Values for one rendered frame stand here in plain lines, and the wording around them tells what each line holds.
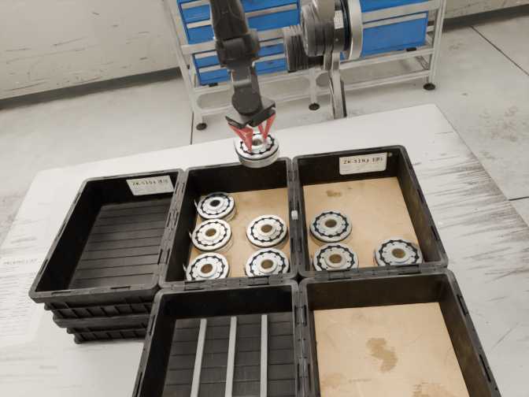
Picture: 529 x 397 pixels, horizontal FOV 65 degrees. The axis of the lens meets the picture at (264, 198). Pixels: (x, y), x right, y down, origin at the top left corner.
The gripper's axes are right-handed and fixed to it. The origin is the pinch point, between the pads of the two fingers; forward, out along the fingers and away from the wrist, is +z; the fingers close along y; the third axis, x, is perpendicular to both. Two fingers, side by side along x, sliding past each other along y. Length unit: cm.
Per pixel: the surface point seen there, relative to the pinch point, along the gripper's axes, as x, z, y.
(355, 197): -16.5, 22.5, 16.7
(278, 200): -0.7, 22.5, 2.8
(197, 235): 3.9, 18.9, -21.2
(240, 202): 7.1, 22.4, -4.6
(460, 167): -26, 36, 58
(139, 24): 257, 62, 96
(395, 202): -25.7, 22.4, 21.6
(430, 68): 61, 95, 201
